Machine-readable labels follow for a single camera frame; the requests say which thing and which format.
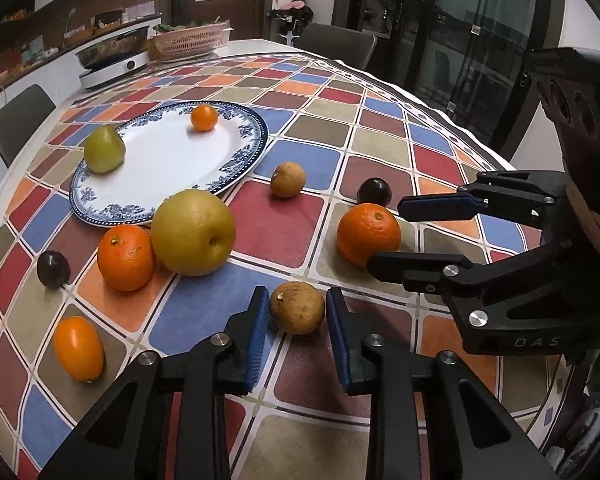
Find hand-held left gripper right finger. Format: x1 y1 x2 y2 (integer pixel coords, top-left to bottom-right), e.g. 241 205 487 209
326 286 561 480

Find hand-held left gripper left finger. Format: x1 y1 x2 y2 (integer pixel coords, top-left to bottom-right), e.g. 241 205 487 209
39 285 271 480

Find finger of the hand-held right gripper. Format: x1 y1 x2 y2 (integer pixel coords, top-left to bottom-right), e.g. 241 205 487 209
366 247 556 333
397 170 571 228

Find brown round fruit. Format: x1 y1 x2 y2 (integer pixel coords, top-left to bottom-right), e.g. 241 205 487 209
270 281 326 335
270 161 307 199

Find large orange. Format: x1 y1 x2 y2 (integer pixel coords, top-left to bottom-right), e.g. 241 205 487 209
97 225 157 292
336 203 402 267

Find dark purple passion fruit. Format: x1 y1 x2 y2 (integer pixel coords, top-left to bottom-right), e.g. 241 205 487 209
356 177 393 207
36 251 72 289

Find large yellow pear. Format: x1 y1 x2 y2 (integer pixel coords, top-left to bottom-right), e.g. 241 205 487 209
151 189 236 277

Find oval orange citrus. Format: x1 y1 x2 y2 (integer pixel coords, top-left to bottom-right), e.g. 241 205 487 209
54 316 105 382

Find blue patterned white plate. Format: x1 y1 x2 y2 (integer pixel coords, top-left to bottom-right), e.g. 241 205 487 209
69 101 270 228

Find colourful checkered tablecloth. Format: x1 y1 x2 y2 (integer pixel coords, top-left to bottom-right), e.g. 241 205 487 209
0 52 566 480

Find glass sliding door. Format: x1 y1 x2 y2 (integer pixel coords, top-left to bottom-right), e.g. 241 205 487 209
352 0 556 156

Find grey dining chair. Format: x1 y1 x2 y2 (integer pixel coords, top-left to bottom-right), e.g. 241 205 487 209
0 84 57 167
296 23 378 70

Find small round tangerine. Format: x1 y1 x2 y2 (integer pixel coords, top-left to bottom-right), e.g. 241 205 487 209
190 104 219 133

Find green pear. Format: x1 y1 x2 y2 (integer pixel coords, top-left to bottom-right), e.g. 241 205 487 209
83 125 127 174

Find pink toy on white rack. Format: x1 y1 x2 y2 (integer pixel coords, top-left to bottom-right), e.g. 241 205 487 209
270 0 315 45

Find brown wooden door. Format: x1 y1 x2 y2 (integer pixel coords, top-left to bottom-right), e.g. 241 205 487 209
165 0 272 41

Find pink plastic basket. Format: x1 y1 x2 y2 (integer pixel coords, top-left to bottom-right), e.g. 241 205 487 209
152 26 231 58

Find white induction cooker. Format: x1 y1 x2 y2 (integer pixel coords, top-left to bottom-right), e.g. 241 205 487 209
79 52 149 92

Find green leafy vegetables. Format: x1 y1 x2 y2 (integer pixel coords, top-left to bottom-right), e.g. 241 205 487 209
153 19 228 34

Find steel hot pot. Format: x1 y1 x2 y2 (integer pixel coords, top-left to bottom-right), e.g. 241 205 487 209
75 26 149 70

